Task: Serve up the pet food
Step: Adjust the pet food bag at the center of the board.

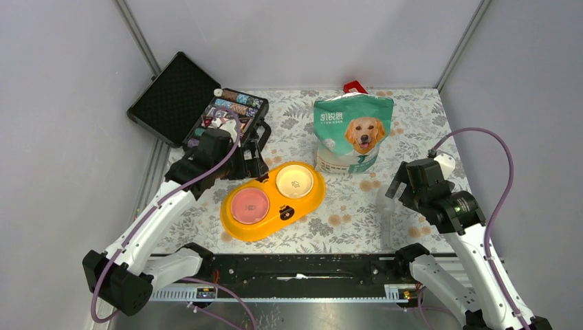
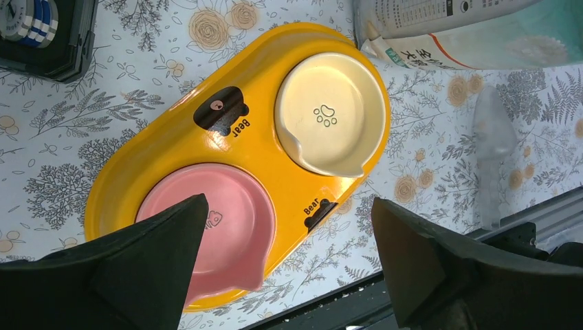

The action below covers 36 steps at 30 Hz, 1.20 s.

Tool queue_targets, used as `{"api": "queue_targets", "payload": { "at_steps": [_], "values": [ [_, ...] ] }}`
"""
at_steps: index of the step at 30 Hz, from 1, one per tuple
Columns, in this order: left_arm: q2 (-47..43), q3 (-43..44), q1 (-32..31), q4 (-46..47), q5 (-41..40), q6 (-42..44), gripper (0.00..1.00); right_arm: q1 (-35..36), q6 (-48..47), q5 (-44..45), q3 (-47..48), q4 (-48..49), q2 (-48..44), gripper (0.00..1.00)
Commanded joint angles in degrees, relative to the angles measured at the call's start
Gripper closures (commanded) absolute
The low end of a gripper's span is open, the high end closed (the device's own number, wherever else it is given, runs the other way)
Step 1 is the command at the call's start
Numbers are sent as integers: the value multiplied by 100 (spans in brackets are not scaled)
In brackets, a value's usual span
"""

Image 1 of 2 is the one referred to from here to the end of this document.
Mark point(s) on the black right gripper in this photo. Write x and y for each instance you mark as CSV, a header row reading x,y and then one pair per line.
x,y
401,175

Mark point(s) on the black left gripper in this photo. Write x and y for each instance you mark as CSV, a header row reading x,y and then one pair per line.
x,y
256,166

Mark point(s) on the clear plastic scoop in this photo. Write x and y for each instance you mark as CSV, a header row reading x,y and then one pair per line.
x,y
386,209

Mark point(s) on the green dog food bag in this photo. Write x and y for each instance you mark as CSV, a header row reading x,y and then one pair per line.
x,y
350,130

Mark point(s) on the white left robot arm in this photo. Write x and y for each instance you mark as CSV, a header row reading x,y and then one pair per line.
x,y
123,275

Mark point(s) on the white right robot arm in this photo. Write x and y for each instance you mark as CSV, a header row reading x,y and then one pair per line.
x,y
492,302

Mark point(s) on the yellow double pet bowl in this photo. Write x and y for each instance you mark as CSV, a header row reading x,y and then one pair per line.
x,y
265,205

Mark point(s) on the floral table mat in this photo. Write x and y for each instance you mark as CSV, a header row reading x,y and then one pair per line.
x,y
347,220

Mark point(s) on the black poker chip case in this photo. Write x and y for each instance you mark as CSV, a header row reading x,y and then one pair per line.
x,y
180,101

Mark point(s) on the small red box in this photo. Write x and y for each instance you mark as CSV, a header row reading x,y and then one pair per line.
x,y
354,87

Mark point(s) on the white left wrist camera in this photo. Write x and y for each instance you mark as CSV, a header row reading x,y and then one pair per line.
x,y
226,124

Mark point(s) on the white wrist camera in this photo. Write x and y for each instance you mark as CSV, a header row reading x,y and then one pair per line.
x,y
446,162
226,124

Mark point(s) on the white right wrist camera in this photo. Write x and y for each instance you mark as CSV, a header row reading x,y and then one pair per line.
x,y
446,162

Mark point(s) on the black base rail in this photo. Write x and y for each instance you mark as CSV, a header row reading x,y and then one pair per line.
x,y
295,278

